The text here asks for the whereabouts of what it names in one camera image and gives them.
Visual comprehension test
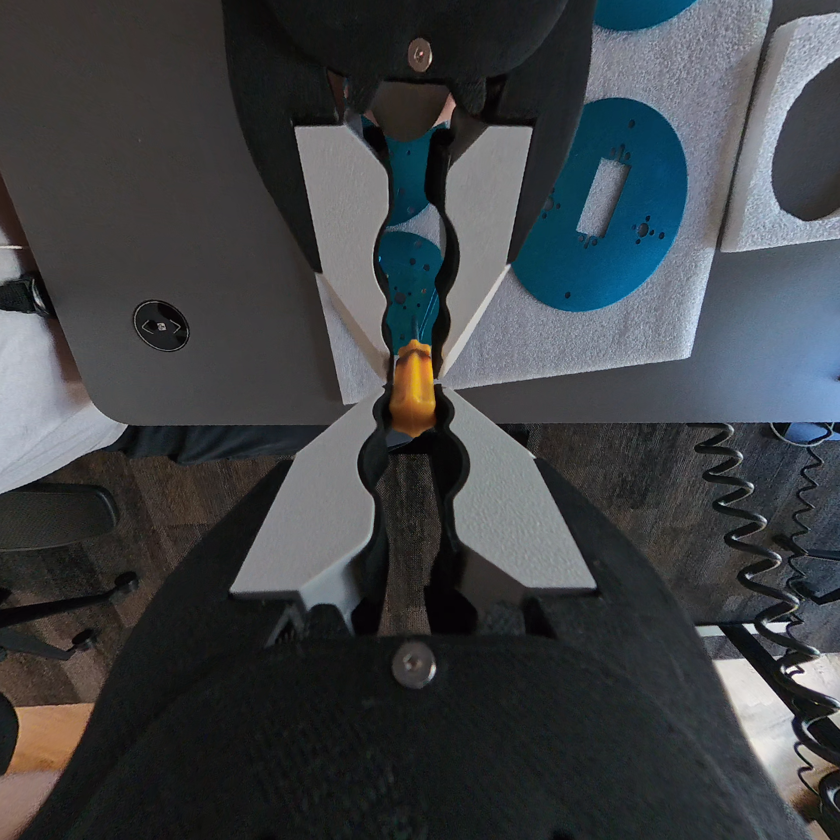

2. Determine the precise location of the white foam sheet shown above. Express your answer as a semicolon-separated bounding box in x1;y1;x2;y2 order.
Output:
315;0;775;406

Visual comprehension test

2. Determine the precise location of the blue perforated plate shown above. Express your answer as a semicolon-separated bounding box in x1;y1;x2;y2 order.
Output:
382;128;439;225

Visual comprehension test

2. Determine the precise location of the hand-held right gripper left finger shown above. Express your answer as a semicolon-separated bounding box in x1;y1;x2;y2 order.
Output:
230;386;399;636

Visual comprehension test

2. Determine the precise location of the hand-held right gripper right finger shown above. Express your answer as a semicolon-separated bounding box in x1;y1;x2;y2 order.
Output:
428;384;599;636

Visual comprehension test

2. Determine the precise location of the person's white shirt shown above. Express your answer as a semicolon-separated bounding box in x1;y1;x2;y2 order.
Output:
0;223;129;494

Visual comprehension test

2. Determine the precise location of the white foam square frame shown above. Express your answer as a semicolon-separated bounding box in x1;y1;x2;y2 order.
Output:
720;13;840;253

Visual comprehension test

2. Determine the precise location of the round desk control panel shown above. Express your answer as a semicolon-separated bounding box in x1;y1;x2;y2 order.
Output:
133;300;191;353

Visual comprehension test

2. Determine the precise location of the thick coiled black cable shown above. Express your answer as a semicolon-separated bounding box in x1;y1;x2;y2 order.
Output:
694;423;840;798

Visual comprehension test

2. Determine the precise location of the black office chair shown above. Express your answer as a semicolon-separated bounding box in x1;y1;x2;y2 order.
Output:
0;482;142;664

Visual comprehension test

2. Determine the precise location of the black cable plug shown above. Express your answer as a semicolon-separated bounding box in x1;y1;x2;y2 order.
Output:
0;274;55;319

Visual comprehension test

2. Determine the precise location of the large blue disc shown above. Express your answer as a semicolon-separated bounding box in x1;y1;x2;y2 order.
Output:
511;97;689;312

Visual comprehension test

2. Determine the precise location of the thin coiled black cable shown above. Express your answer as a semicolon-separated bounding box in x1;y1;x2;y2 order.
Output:
771;430;840;575

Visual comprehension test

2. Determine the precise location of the small blue perforated disc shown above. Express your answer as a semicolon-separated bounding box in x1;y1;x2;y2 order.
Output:
377;230;446;349

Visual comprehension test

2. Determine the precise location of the blue metal ring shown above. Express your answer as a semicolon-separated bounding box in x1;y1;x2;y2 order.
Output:
594;0;698;32

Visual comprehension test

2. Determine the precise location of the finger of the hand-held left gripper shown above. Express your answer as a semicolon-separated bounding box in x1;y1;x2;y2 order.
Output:
425;108;534;383
293;120;396;382

